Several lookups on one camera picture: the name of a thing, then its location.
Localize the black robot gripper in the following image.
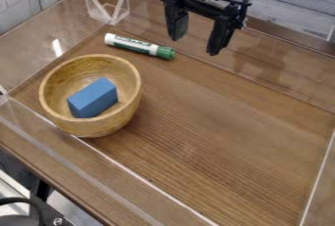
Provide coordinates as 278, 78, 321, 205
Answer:
162, 0, 252, 56

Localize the green white marker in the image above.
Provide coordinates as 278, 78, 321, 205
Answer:
105, 33, 176, 61

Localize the brown wooden bowl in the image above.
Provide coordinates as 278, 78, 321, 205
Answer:
39, 54, 142, 138

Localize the blue rectangular block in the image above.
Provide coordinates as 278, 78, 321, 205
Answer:
67, 77, 118, 118

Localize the clear acrylic triangular bracket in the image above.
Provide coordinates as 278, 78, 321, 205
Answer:
85, 0, 130, 26

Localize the clear acrylic tray wall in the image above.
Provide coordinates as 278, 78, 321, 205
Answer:
0, 95, 219, 226

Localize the black cable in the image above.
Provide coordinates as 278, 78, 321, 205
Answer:
0, 197, 44, 226

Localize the black metal table frame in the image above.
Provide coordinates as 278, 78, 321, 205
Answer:
30, 179, 77, 226

